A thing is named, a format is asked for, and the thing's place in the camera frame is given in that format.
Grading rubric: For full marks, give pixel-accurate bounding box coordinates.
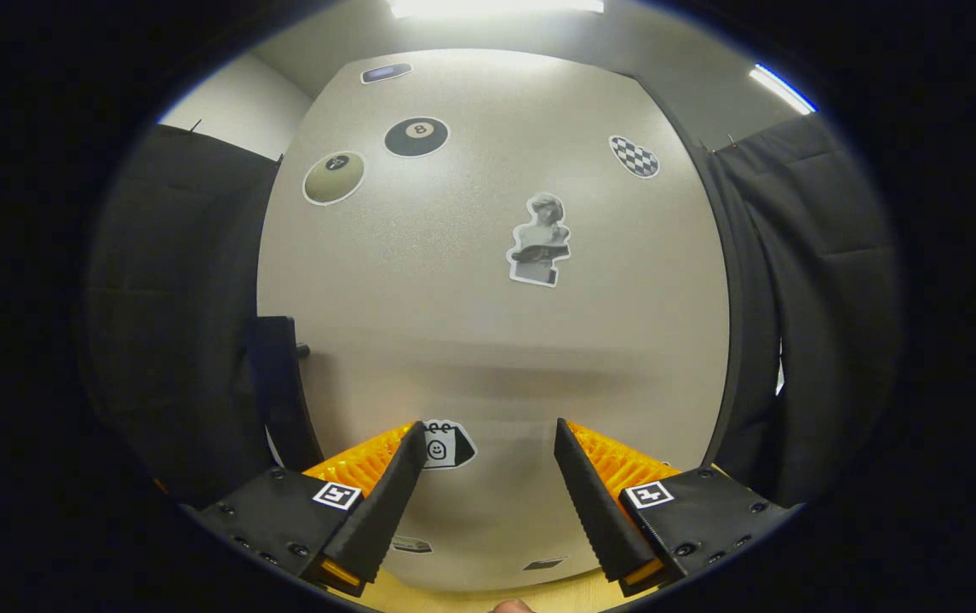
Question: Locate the small ceiling light strip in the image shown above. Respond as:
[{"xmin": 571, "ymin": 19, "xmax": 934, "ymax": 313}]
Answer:
[{"xmin": 749, "ymin": 64, "xmax": 818, "ymax": 116}]

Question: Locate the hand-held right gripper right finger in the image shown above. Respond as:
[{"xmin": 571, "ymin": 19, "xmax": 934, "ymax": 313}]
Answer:
[{"xmin": 553, "ymin": 417, "xmax": 800, "ymax": 597}]

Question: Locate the large ceiling light panel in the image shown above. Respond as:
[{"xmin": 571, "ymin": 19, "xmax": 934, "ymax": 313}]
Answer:
[{"xmin": 390, "ymin": 0, "xmax": 606, "ymax": 19}]

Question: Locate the grey cabinet door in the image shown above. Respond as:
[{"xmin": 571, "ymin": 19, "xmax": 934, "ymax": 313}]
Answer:
[{"xmin": 256, "ymin": 49, "xmax": 732, "ymax": 593}]

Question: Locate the black backdrop cloth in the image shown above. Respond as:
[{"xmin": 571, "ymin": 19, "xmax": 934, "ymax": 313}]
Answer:
[{"xmin": 83, "ymin": 115, "xmax": 902, "ymax": 512}]

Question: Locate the black cabinet door handle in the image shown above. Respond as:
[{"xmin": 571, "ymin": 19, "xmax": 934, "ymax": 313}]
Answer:
[{"xmin": 248, "ymin": 316, "xmax": 324, "ymax": 472}]

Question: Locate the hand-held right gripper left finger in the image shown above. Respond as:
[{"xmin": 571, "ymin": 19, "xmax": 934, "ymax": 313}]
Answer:
[{"xmin": 186, "ymin": 420, "xmax": 429, "ymax": 597}]

